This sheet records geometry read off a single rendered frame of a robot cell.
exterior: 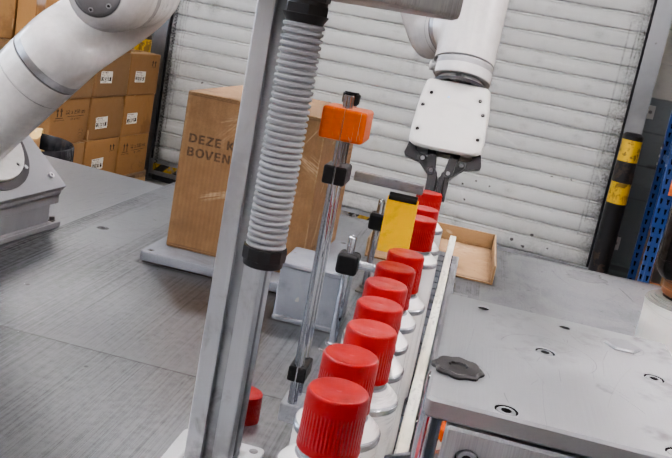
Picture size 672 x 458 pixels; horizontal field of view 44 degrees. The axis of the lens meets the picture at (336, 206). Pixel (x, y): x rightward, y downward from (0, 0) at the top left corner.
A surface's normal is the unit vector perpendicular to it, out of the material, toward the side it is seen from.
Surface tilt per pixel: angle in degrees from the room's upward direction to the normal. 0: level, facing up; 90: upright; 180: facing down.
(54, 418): 0
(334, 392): 3
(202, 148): 90
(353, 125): 90
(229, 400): 90
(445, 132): 69
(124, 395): 0
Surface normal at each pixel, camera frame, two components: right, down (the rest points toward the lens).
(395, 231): -0.18, 0.18
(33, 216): 0.95, 0.22
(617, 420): 0.18, -0.96
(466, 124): -0.13, -0.17
